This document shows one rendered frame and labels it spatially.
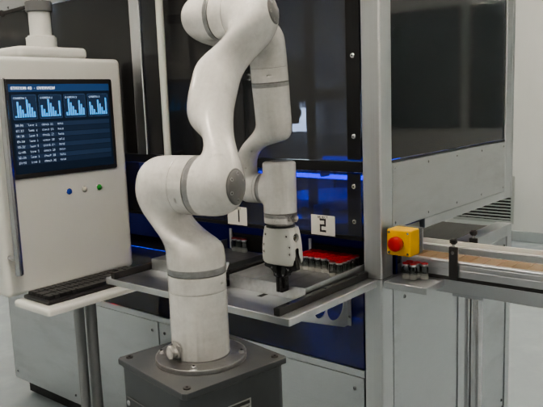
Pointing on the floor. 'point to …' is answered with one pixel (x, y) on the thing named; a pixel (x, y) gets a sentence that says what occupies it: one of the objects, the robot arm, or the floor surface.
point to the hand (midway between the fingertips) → (282, 283)
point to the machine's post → (377, 198)
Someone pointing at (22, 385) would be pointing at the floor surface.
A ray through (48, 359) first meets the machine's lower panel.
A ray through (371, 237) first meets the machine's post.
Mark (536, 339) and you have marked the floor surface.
